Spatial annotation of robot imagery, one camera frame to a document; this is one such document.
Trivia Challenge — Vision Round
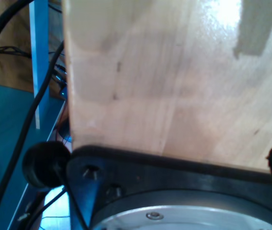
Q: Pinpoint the teal flat panel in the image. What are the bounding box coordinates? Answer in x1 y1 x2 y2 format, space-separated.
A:
0 82 66 230

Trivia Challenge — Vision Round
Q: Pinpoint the light blue post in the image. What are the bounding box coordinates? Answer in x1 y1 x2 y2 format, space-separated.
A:
28 0 52 130

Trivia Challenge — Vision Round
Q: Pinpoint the black round knob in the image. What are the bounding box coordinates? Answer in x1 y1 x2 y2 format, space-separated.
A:
22 141 71 193

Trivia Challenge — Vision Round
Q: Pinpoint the long black cable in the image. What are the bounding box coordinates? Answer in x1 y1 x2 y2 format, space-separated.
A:
0 42 66 230

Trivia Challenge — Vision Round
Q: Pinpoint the black cable bundle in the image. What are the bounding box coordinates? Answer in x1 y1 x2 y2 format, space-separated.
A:
0 45 33 58

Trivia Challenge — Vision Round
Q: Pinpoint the thin black wire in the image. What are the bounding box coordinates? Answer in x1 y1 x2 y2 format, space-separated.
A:
26 188 67 230
53 160 90 230

